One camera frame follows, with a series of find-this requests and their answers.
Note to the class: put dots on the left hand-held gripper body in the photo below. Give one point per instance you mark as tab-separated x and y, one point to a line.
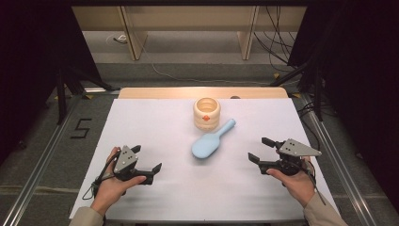
125	160

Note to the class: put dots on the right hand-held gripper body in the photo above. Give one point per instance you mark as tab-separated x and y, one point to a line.
295	149

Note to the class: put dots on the person's left hand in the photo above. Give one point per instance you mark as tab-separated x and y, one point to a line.
109	188

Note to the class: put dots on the person's right hand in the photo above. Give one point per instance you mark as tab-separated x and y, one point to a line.
298	185

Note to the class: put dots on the white table cover board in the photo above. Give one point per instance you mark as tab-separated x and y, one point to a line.
156	132

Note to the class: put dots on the black metal stand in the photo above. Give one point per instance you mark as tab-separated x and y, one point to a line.
61	97
318	94

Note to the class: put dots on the wooden table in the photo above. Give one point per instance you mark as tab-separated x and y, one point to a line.
175	93

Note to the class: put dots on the black curtain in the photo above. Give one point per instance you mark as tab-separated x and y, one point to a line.
28	62
360	78

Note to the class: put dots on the white floor socket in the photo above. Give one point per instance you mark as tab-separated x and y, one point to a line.
121	38

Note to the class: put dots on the beige background desk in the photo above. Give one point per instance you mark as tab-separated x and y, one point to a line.
188	19

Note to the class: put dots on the metal floor rail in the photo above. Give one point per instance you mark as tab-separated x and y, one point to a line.
34	179
342	163

